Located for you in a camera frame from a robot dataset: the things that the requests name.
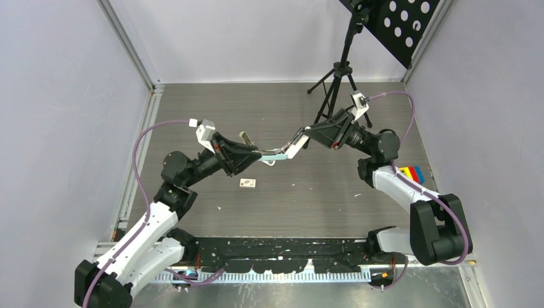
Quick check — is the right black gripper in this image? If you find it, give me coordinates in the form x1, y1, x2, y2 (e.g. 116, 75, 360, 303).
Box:
305, 108, 375, 157

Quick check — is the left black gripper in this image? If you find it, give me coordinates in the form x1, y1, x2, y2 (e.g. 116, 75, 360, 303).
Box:
183, 132, 260, 188

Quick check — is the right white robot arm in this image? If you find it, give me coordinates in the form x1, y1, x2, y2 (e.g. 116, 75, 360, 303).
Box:
303, 109, 473, 266

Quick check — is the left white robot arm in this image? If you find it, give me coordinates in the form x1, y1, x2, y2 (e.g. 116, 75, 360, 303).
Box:
74, 132, 262, 307

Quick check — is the white staple box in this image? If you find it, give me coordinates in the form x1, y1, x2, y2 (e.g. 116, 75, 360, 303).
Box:
239, 178, 256, 189

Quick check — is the colourful block toy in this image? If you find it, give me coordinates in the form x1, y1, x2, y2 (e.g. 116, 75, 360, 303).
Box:
399, 166, 425, 185

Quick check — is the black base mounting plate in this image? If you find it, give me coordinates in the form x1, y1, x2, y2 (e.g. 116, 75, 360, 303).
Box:
157, 236, 409, 275

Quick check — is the black tripod stand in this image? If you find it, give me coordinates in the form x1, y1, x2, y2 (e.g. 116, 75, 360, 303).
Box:
307, 1, 372, 124

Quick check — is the black perforated panel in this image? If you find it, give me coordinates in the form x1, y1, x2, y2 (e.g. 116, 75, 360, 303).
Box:
340, 0, 441, 69

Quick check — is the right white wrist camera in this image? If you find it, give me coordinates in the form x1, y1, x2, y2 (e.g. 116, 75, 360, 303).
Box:
350, 90, 369, 121

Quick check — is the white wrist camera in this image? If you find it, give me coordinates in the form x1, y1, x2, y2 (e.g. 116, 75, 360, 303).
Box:
189, 119, 216, 153
350, 90, 369, 121

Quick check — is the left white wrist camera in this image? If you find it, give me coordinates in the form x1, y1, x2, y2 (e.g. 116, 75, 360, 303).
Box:
189, 119, 216, 153

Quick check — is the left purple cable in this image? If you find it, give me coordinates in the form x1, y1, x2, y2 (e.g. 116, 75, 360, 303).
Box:
81, 119, 192, 308

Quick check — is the aluminium frame rail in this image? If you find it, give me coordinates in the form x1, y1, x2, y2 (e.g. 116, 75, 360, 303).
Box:
96, 0, 165, 95

